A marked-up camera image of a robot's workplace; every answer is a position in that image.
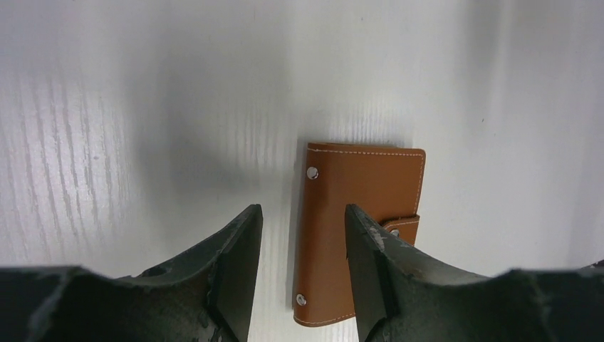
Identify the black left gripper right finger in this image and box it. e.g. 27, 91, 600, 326
345, 204, 603, 341

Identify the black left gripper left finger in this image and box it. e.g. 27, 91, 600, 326
1, 204, 263, 341

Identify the brown leather card holder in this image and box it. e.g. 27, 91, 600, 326
293, 142, 426, 328

